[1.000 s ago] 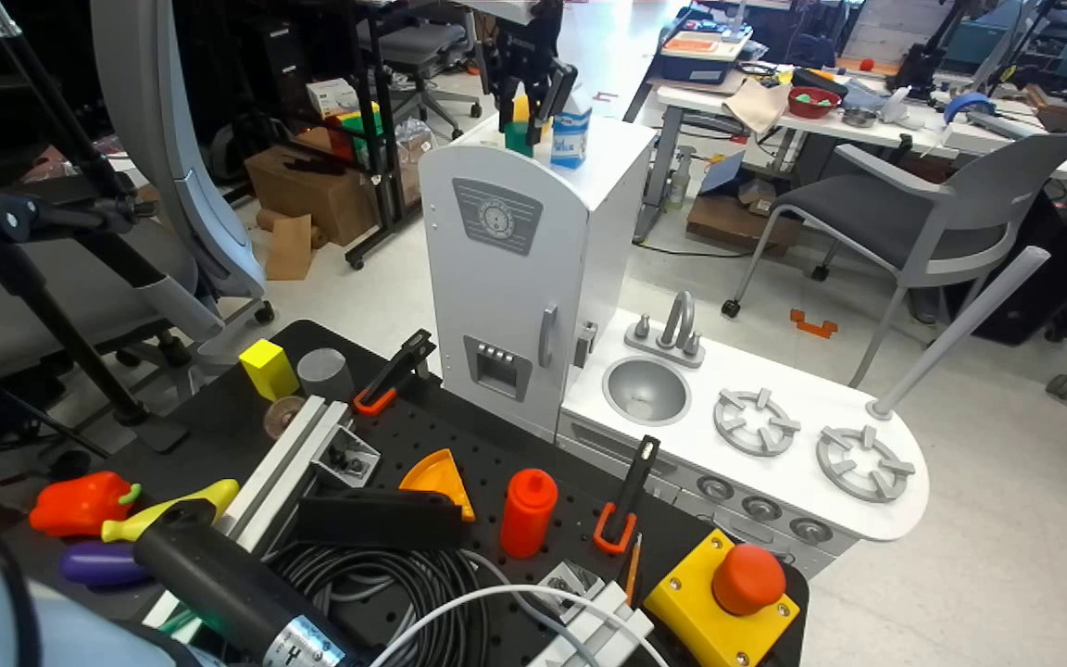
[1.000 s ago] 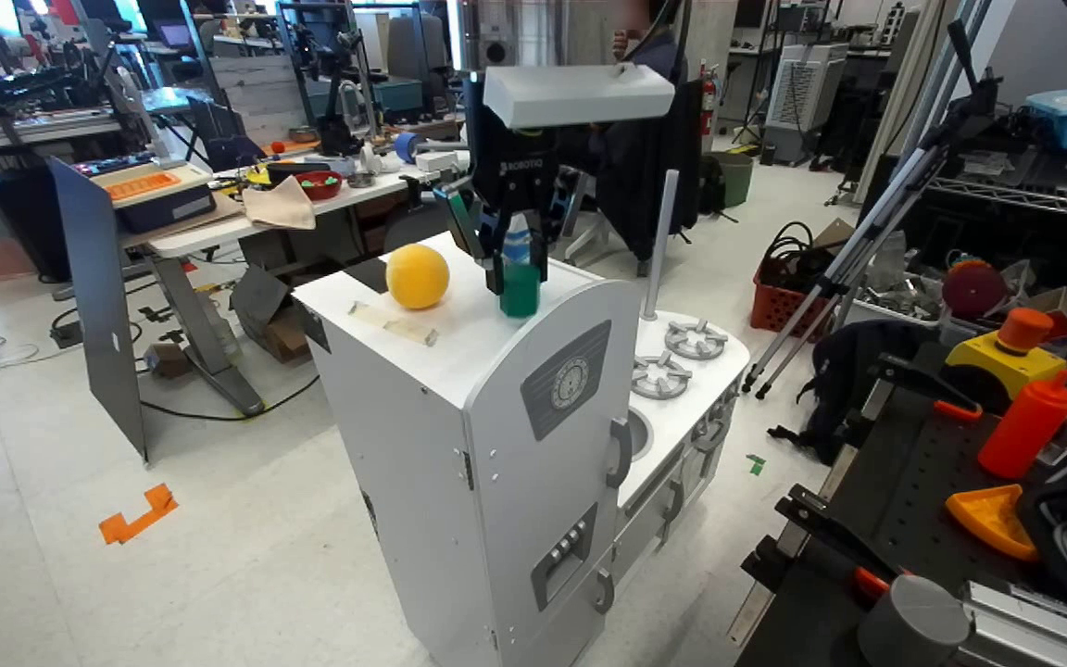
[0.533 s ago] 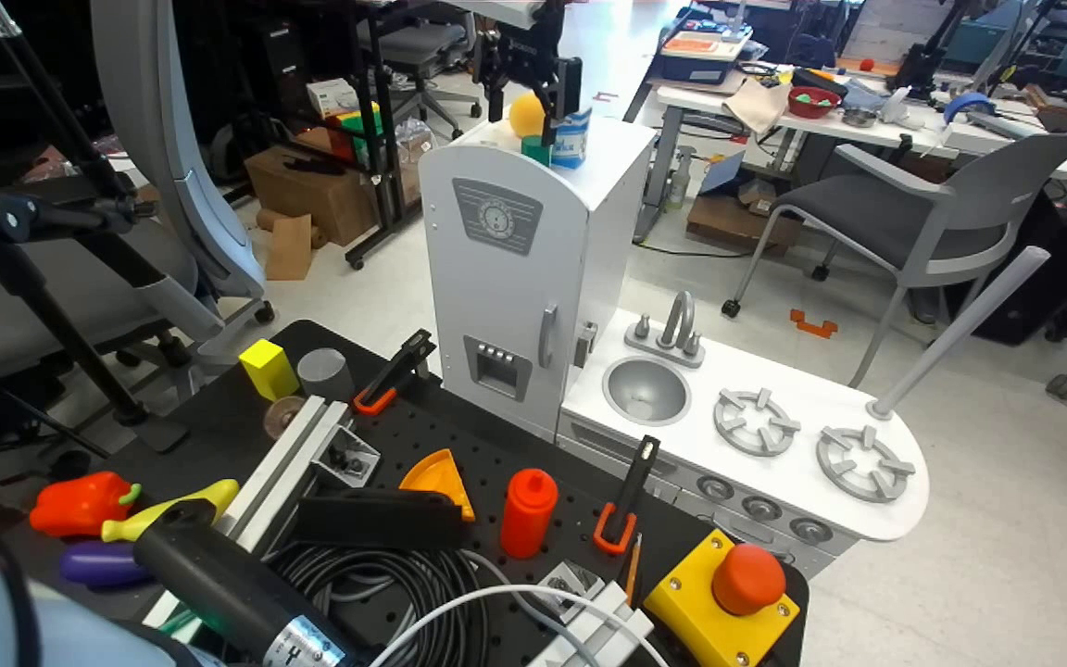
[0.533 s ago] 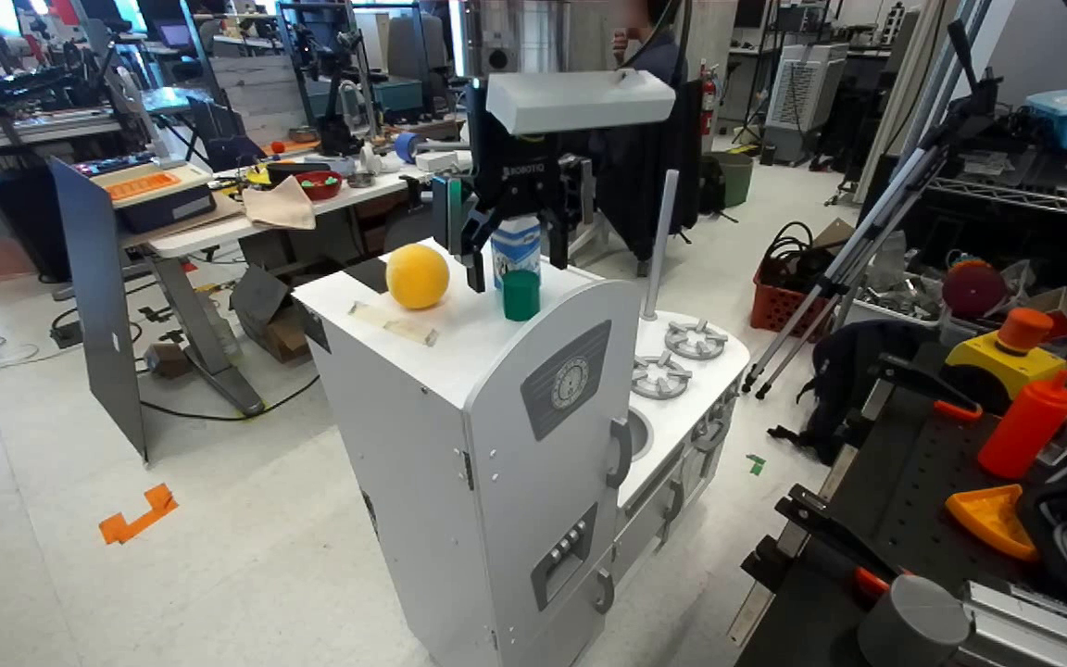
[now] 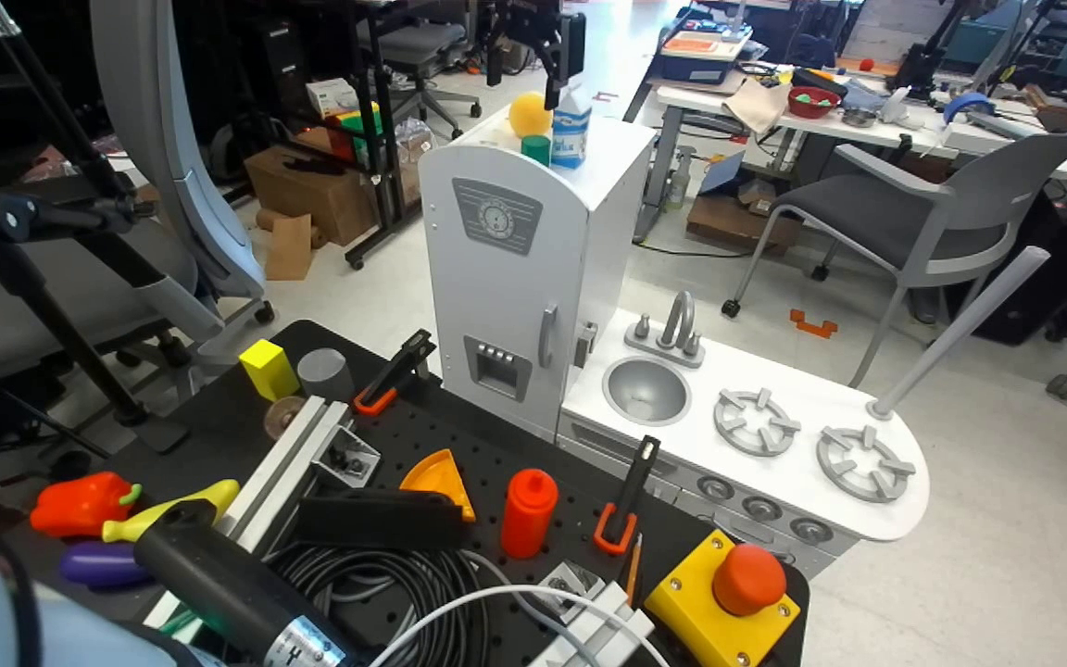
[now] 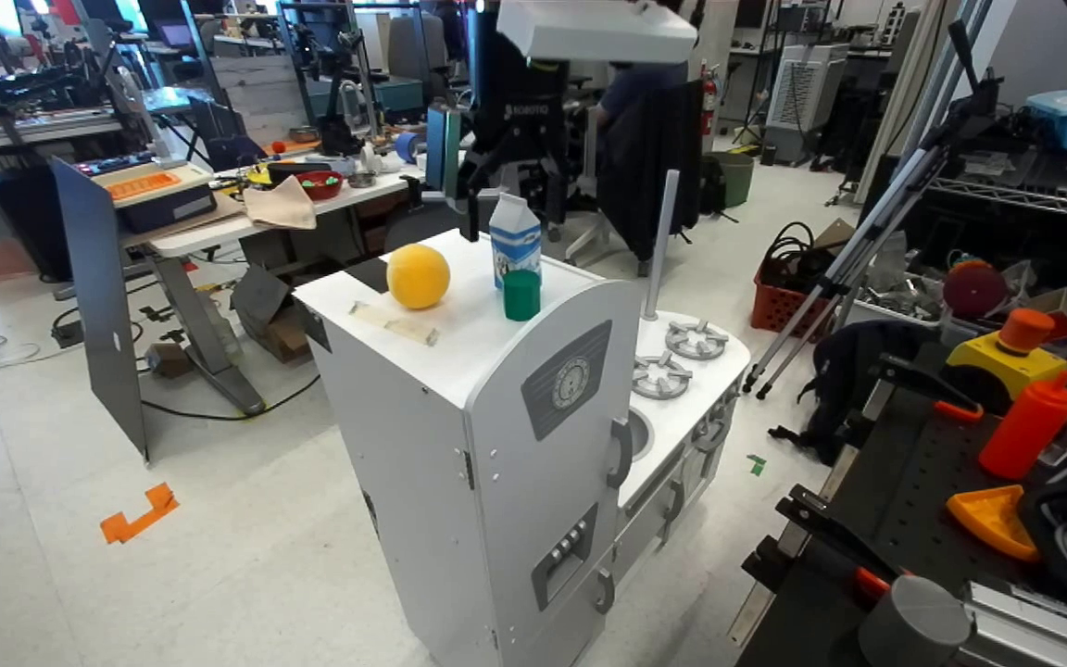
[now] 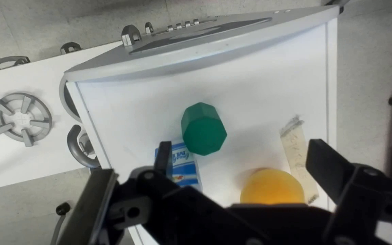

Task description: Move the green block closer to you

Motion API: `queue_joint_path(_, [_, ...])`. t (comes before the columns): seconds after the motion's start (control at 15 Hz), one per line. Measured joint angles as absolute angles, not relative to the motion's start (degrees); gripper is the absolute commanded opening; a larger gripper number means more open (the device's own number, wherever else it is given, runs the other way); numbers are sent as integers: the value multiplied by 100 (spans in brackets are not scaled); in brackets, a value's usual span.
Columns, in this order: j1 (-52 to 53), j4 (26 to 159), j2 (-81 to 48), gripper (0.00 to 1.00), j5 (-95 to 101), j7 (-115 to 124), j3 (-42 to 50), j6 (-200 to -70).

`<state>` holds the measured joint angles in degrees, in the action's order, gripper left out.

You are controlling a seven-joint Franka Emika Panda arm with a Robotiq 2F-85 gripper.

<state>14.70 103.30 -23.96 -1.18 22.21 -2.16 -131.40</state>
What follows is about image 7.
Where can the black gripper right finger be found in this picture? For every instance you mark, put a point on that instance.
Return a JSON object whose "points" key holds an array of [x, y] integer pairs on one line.
{"points": [[333, 167]]}

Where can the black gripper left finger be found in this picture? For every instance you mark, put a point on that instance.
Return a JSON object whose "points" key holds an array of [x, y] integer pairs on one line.
{"points": [[92, 204]]}

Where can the green hexagonal block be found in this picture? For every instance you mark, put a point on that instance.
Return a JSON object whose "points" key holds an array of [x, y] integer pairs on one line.
{"points": [[204, 130]]}

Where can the yellow ball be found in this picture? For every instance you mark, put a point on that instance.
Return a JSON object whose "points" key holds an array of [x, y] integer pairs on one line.
{"points": [[272, 185]]}

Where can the white toy kitchen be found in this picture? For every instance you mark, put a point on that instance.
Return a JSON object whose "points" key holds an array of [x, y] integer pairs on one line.
{"points": [[251, 89]]}

